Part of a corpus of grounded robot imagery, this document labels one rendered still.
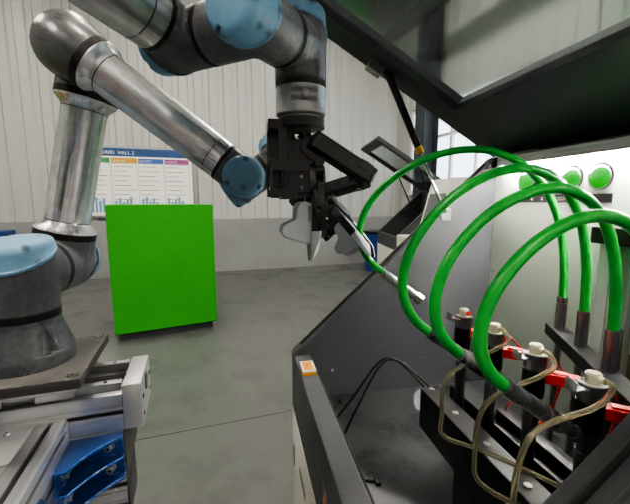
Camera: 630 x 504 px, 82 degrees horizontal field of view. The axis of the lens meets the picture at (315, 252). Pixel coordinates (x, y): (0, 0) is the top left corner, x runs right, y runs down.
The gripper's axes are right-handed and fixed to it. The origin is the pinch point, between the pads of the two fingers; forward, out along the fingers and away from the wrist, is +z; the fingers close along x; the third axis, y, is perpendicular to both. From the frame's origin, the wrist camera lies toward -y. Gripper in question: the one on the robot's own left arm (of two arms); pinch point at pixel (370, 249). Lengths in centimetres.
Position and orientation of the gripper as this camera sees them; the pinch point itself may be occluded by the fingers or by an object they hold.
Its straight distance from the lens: 72.5
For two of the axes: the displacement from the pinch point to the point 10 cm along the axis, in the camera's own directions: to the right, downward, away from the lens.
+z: 5.6, 7.6, -3.3
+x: -4.1, -1.0, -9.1
